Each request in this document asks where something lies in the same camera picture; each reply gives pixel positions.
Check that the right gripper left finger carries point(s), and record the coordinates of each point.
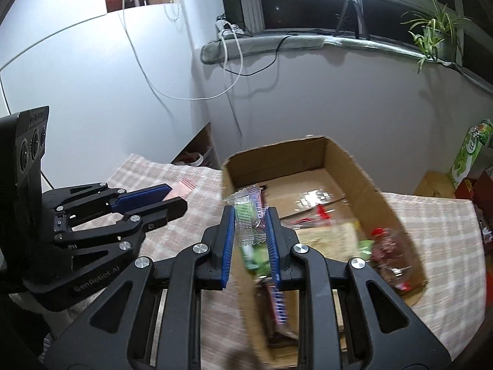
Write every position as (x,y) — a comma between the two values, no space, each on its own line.
(149,317)

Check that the pink small packet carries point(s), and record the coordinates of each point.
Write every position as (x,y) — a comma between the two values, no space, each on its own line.
(181,189)

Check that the potted spider plant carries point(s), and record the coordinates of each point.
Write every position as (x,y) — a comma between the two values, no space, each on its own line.
(436,33)

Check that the cardboard box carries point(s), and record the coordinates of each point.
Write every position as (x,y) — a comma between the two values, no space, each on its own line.
(310,182)

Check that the black tripod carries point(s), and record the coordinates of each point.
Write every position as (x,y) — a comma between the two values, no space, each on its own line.
(352,18)

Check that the red dates clear bag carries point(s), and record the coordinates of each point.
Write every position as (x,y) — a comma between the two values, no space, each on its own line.
(390,257)

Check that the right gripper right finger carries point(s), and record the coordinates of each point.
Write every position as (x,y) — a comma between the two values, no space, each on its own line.
(349,317)

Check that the white power strip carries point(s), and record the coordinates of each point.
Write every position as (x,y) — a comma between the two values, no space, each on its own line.
(226,30)

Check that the green snack packet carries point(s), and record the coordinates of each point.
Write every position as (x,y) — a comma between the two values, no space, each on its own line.
(365,248)

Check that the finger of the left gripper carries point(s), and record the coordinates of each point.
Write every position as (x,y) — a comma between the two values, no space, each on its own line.
(147,218)
(142,196)

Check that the green snack carton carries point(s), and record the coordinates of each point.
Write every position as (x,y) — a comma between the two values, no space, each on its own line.
(477,140)

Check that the packaged sliced bread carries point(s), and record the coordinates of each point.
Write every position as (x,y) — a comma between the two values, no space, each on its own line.
(338,242)

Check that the clear green candy packet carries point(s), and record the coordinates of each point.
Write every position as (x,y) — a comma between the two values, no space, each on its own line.
(250,231)

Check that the red box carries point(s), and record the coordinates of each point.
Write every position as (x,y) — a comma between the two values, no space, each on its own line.
(479,191)

